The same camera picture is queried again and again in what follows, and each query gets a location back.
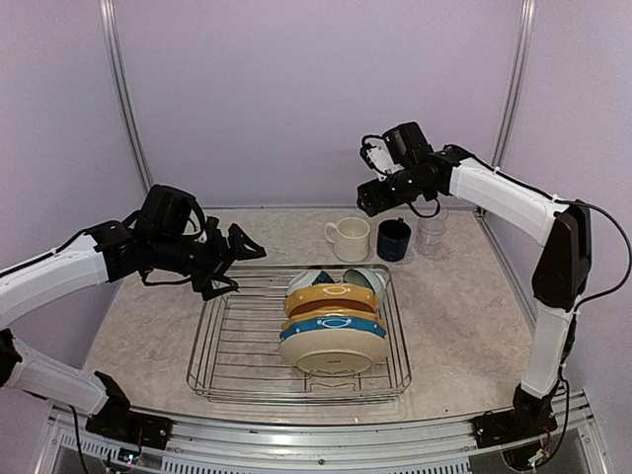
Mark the dark blue mug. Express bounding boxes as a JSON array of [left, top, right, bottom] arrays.
[[376, 217, 412, 263]]

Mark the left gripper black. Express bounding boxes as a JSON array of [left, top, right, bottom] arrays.
[[151, 222, 266, 300]]

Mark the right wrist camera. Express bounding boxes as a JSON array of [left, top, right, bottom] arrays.
[[359, 134, 396, 181]]

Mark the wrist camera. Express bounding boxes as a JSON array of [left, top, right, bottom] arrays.
[[359, 134, 396, 181], [197, 216, 219, 244]]

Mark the tall clear glass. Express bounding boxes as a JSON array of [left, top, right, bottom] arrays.
[[416, 208, 448, 257]]

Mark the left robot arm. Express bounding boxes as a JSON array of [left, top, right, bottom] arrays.
[[1, 185, 267, 439]]

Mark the blue oval dish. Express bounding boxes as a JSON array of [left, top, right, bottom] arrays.
[[279, 316, 387, 341]]

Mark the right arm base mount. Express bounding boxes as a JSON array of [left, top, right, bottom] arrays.
[[471, 383, 559, 448]]

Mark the frame post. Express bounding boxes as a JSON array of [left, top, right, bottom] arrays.
[[98, 0, 154, 194], [492, 0, 537, 167]]

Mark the left frame post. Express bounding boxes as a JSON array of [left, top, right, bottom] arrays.
[[98, 0, 154, 194]]

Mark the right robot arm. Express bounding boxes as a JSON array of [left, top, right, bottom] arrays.
[[356, 121, 631, 438]]

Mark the white ribbed mug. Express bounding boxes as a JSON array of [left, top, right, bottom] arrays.
[[324, 217, 370, 263]]

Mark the wire dish rack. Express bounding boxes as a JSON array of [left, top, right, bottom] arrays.
[[187, 264, 412, 405]]

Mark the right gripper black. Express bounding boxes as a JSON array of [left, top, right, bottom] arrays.
[[358, 166, 432, 216]]

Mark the cream plate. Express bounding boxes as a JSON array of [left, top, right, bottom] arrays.
[[278, 330, 389, 376]]

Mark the right frame post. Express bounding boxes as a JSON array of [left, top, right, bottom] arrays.
[[492, 0, 537, 167]]

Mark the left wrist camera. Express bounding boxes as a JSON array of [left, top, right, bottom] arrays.
[[197, 216, 219, 244]]

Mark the pale green checked bowl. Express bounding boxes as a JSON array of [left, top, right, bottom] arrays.
[[343, 268, 387, 299]]

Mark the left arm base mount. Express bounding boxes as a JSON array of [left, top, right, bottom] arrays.
[[85, 371, 174, 450]]

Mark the white blue-rimmed bowl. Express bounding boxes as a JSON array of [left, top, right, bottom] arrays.
[[285, 270, 335, 296]]

